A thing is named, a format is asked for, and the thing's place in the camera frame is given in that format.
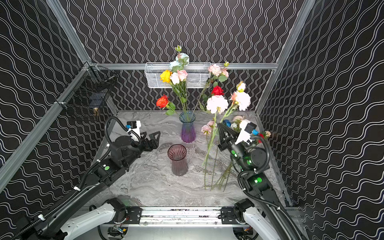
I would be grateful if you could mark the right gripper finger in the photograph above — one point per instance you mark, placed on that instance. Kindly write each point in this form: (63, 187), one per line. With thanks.
(227, 134)
(223, 145)

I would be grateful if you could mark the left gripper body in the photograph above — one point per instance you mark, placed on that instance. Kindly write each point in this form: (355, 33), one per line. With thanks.
(145, 141)

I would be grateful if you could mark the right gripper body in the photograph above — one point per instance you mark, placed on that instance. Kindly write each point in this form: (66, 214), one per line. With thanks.
(240, 154)

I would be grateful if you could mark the dark pink glass vase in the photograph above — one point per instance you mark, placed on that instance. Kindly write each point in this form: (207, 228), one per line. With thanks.
(177, 154)

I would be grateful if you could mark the blue purple glass vase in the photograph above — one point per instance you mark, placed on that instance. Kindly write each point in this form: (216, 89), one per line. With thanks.
(188, 133)

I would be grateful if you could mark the large red rose stem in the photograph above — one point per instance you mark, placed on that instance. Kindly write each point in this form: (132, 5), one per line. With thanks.
(217, 91)

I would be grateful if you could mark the pink peony spray stem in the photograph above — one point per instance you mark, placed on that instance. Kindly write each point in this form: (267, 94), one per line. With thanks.
(219, 73)

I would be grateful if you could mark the yellow rose stem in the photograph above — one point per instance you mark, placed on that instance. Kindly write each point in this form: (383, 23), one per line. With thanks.
(165, 76)

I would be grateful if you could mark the cream white rose stem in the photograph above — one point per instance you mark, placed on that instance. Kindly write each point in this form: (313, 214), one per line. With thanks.
(175, 83)

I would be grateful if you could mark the pink rosebud stem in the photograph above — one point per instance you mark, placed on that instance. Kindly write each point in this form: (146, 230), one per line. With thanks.
(182, 74)

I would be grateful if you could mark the white flower stem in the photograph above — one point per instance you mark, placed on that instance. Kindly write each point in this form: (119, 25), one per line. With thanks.
(181, 61)

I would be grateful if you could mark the large pink peony spray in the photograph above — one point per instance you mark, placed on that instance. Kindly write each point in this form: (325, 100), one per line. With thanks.
(221, 107)

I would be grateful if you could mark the orange red rose stem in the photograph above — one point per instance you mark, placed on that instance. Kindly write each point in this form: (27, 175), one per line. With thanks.
(165, 103)

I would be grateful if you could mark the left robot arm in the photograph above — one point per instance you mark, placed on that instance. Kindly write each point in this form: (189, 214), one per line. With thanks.
(58, 222)

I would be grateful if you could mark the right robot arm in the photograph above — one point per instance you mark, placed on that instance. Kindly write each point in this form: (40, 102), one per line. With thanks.
(262, 209)

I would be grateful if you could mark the pink spray with red bud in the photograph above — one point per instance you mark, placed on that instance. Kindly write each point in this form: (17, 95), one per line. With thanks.
(234, 120)

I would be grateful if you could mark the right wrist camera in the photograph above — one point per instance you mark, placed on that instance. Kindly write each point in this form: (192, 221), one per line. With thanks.
(248, 130)

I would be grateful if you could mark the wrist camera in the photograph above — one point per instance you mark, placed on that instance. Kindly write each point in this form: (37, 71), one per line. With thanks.
(248, 130)
(134, 129)

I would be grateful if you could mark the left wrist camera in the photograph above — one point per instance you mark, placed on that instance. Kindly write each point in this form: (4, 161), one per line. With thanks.
(134, 129)

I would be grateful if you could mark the white mesh wall basket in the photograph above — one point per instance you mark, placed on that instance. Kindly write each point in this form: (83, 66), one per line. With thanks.
(194, 75)

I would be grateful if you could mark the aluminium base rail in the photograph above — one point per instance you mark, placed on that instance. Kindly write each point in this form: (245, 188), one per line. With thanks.
(180, 214)

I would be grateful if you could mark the black wire wall basket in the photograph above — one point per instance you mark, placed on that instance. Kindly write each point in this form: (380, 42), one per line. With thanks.
(89, 101)

